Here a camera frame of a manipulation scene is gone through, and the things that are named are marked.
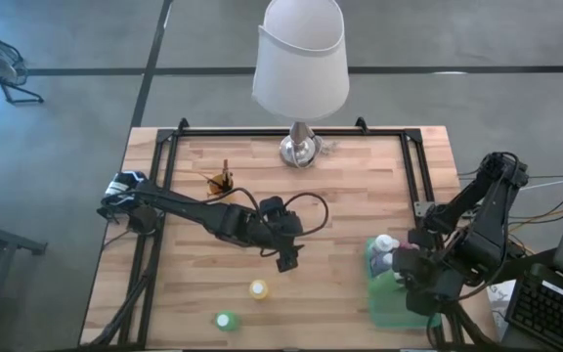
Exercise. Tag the thin orange bristle paintbrush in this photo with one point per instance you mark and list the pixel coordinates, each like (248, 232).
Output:
(225, 168)

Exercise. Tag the black frame clamp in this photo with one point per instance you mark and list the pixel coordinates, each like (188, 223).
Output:
(361, 123)
(182, 123)

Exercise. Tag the black power strip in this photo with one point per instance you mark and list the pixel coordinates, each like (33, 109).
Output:
(516, 247)

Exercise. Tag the white papers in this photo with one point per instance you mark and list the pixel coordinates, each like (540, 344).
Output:
(499, 298)

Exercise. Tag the black keyboard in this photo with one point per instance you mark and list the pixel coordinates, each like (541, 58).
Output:
(550, 313)

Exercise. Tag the dark metal stand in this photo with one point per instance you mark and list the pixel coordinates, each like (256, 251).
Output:
(3, 239)

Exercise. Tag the large white paint bottle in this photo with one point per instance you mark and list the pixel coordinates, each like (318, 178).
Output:
(384, 242)

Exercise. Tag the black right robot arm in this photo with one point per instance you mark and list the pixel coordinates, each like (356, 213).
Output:
(494, 230)

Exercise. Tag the silver table lamp white shade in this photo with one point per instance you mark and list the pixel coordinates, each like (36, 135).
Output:
(301, 63)

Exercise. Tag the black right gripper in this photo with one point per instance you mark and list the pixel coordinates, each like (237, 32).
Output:
(433, 286)

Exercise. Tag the orange brush holder cup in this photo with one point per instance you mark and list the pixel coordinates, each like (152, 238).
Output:
(220, 185)

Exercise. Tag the black aluminium table frame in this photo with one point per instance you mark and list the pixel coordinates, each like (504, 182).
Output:
(286, 132)

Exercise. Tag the large pink paint bottle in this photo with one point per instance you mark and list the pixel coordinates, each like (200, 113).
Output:
(408, 246)

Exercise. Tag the large yellow paint bottle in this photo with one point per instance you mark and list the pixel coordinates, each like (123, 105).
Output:
(258, 289)

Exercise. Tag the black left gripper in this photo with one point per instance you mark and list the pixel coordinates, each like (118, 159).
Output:
(281, 230)

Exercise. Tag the teal plastic bin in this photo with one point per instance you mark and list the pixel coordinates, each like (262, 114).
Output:
(389, 318)

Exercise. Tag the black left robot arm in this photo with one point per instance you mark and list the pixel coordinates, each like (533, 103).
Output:
(198, 212)

